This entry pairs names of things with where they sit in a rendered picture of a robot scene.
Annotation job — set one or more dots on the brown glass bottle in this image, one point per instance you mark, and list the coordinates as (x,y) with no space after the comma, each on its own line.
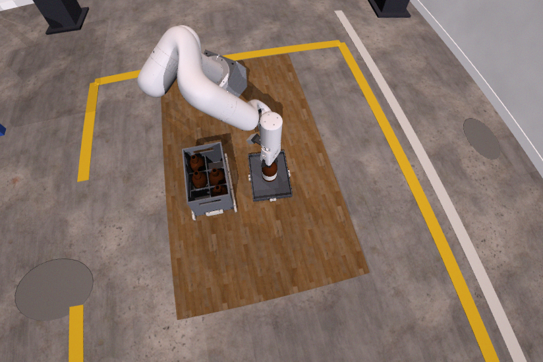
(219,190)
(269,174)
(217,177)
(199,180)

